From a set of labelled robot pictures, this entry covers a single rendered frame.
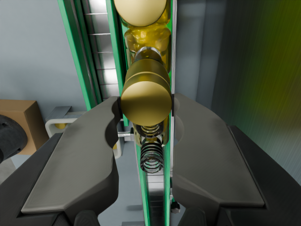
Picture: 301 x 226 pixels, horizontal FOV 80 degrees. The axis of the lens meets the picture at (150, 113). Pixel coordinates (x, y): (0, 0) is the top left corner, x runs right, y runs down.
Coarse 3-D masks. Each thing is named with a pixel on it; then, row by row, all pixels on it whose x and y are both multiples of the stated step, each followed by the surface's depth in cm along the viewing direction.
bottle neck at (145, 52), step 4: (144, 48) 19; (148, 48) 19; (152, 48) 19; (140, 52) 18; (144, 52) 17; (148, 52) 17; (152, 52) 17; (156, 52) 18; (136, 56) 18; (140, 56) 16; (144, 56) 16; (148, 56) 16; (152, 56) 16; (156, 56) 17; (160, 56) 19; (136, 60) 17; (156, 60) 16; (160, 60) 17
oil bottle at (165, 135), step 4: (168, 116) 27; (164, 120) 26; (168, 120) 27; (136, 124) 26; (164, 124) 26; (168, 124) 26; (164, 128) 26; (168, 128) 27; (136, 132) 26; (164, 132) 26; (168, 132) 27; (136, 136) 27; (140, 136) 26; (164, 136) 26; (168, 136) 28; (136, 140) 27; (140, 140) 27; (164, 140) 27; (168, 140) 28; (140, 144) 27; (164, 144) 27
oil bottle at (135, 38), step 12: (132, 36) 20; (144, 36) 19; (156, 36) 19; (168, 36) 20; (132, 48) 20; (156, 48) 19; (168, 48) 20; (132, 60) 20; (168, 60) 21; (168, 72) 22
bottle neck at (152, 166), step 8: (160, 136) 26; (144, 144) 24; (152, 144) 23; (160, 144) 24; (144, 152) 23; (152, 152) 22; (160, 152) 23; (144, 160) 22; (152, 160) 22; (160, 160) 22; (144, 168) 22; (152, 168) 23; (160, 168) 22
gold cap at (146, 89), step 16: (144, 64) 13; (160, 64) 14; (128, 80) 12; (144, 80) 11; (160, 80) 11; (128, 96) 11; (144, 96) 11; (160, 96) 11; (128, 112) 12; (144, 112) 12; (160, 112) 12
